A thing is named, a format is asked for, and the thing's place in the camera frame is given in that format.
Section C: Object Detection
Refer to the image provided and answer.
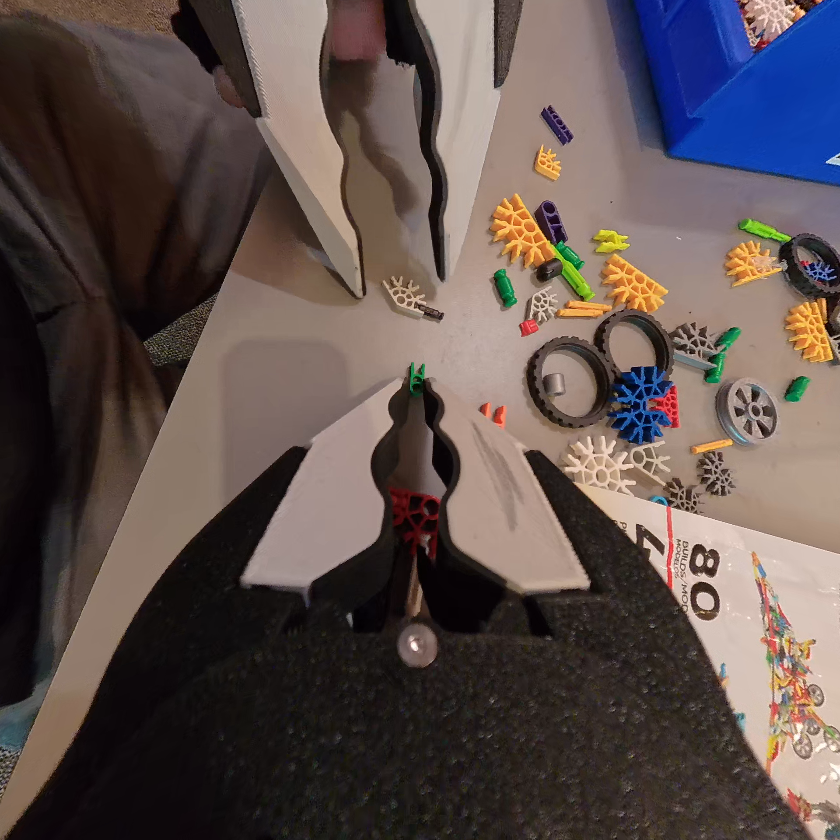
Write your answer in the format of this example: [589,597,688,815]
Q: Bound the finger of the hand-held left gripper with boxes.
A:
[236,0,367,299]
[385,0,500,283]

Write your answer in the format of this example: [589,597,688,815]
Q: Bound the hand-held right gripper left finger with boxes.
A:
[240,377,413,632]

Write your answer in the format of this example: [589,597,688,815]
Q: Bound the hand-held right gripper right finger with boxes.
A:
[419,379,592,636]

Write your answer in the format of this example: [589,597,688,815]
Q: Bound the light grey fan connector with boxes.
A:
[382,276,427,315]

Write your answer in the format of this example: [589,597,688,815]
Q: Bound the printed toy packaging bag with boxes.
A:
[581,484,840,840]

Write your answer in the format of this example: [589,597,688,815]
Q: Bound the person's left hand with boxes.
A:
[326,0,389,63]

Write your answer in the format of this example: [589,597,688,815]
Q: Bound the red connector with rod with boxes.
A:
[388,487,442,559]

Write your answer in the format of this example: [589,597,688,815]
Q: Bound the white snowflake connector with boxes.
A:
[561,436,637,496]

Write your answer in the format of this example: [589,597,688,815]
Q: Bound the black rubber tyre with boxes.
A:
[594,308,676,378]
[525,336,621,429]
[777,233,840,299]

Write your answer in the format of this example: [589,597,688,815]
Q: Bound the yellow fan connector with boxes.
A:
[489,193,559,269]
[784,298,834,363]
[724,240,785,288]
[600,255,669,312]

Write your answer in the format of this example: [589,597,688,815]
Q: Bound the white fan connector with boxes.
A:
[623,441,672,488]

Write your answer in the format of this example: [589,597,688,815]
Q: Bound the person's grey trousers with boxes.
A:
[0,13,280,756]

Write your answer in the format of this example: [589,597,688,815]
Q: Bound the dark grey snowflake connector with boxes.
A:
[663,478,706,515]
[696,451,736,496]

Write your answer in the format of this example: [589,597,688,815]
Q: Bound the lime green rod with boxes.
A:
[738,218,794,244]
[558,252,597,301]

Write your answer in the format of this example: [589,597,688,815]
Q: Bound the dark grey fan connector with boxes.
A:
[669,322,723,370]

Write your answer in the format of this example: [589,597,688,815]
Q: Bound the grey wheel hub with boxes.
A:
[715,377,781,447]

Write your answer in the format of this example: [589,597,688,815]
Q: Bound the blue plastic bin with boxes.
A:
[607,0,840,188]

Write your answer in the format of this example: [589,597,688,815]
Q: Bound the person's black top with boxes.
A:
[0,262,60,710]

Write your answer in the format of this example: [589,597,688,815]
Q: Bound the heap of mixed toy pieces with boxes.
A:
[734,0,829,50]

